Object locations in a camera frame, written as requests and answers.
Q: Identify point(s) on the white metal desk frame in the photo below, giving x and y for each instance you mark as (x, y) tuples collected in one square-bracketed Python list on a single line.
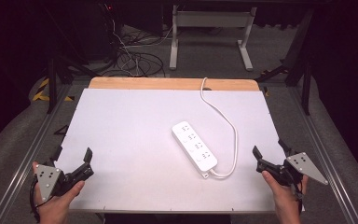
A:
[(211, 21)]

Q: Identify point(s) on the person's right hand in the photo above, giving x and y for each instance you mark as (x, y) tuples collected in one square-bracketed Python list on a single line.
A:
[(284, 199)]

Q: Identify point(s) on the yellow black hazard tape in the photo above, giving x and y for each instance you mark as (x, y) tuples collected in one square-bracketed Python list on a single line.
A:
[(43, 91)]

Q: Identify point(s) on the aluminium floor rail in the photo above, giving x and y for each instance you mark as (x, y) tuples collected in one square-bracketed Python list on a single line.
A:
[(323, 149), (28, 161)]

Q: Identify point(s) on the white power strip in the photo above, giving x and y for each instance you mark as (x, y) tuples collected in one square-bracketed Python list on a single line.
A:
[(194, 146)]

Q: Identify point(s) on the black metal stand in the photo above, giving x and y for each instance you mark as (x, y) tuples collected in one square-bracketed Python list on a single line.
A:
[(54, 77), (301, 68)]

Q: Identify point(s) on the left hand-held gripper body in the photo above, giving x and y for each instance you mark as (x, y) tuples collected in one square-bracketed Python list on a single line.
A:
[(48, 180)]

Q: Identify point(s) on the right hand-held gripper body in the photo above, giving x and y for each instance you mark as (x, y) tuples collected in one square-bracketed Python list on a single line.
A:
[(304, 166)]

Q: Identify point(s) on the white table cover board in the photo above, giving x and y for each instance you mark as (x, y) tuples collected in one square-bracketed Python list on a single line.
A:
[(130, 149)]

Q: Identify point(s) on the person's left hand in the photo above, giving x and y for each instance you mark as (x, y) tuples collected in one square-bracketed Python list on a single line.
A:
[(56, 202)]

